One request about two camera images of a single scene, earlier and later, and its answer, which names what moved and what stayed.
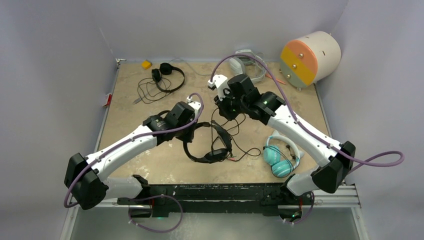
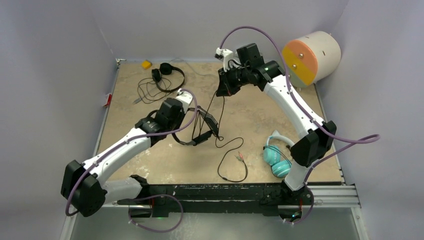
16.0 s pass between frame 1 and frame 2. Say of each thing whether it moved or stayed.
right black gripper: moved
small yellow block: stayed
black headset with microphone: moved
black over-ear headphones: stayed
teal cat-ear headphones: stayed
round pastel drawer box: stayed
